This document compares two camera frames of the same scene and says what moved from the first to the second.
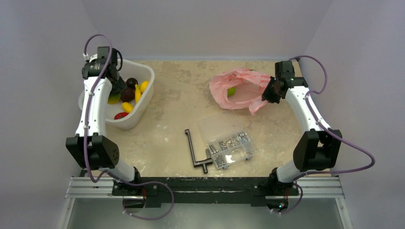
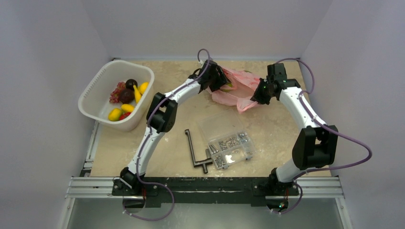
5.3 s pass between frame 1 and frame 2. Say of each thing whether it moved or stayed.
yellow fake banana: stayed
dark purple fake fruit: stayed
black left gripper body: moved
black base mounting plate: stayed
